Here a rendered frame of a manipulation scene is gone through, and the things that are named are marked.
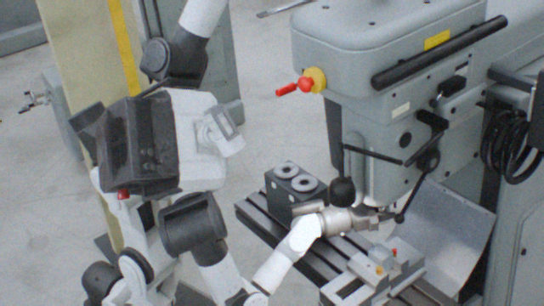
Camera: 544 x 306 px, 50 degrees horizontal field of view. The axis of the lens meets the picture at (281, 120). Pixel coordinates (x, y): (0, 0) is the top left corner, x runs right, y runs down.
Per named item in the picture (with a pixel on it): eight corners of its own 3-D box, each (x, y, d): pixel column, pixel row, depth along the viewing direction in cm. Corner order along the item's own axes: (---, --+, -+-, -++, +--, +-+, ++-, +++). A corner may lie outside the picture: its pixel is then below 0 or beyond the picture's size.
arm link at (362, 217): (379, 214, 161) (338, 223, 159) (379, 240, 166) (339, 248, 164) (364, 187, 172) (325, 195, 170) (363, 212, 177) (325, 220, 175)
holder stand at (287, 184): (305, 242, 203) (302, 198, 192) (267, 212, 218) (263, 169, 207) (331, 226, 209) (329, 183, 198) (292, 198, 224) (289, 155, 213)
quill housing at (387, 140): (387, 224, 154) (390, 122, 137) (334, 189, 168) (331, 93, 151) (433, 192, 163) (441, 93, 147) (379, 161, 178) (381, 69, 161)
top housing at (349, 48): (359, 110, 123) (359, 42, 115) (282, 71, 141) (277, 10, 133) (490, 42, 147) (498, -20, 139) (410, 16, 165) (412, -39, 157)
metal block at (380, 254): (381, 274, 178) (382, 261, 175) (367, 264, 182) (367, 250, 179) (393, 266, 180) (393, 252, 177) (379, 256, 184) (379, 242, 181)
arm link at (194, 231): (186, 276, 144) (166, 235, 138) (184, 254, 152) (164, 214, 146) (230, 258, 145) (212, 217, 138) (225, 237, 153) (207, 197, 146)
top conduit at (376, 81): (382, 93, 120) (382, 79, 118) (367, 87, 123) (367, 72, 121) (507, 29, 143) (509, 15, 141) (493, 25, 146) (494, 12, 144)
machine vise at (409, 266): (349, 332, 170) (348, 307, 164) (316, 302, 180) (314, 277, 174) (427, 272, 187) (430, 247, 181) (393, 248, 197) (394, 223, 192)
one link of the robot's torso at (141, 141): (80, 225, 152) (145, 208, 126) (71, 100, 159) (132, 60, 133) (178, 216, 172) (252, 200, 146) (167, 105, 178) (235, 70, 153)
